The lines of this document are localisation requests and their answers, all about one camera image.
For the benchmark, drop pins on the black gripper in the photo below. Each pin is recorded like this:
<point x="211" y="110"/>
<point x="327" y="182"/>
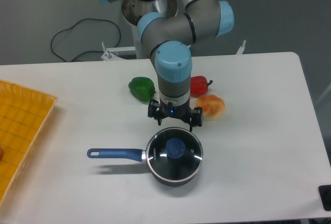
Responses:
<point x="159" y="111"/>

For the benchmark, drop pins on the glass lid with blue knob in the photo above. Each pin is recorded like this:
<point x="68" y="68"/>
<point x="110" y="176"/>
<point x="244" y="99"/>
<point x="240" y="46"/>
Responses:
<point x="174" y="152"/>

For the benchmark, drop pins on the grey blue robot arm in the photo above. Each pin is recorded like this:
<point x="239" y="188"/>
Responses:
<point x="166" y="42"/>

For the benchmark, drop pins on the red bell pepper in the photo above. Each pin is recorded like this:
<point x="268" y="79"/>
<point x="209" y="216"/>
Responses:
<point x="199" y="86"/>

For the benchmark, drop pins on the orange twisted bread roll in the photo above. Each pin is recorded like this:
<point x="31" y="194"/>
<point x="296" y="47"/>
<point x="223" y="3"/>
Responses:
<point x="213" y="106"/>

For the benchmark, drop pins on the green bell pepper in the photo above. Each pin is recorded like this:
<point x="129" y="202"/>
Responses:
<point x="142" y="88"/>

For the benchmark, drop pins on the yellow woven basket tray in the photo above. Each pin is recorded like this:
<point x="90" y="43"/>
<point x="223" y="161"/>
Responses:
<point x="24" y="112"/>

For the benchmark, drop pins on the black device at table corner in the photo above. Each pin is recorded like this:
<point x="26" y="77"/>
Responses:
<point x="325" y="195"/>

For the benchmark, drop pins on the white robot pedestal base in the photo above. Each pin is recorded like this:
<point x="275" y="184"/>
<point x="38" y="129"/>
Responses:
<point x="139" y="14"/>

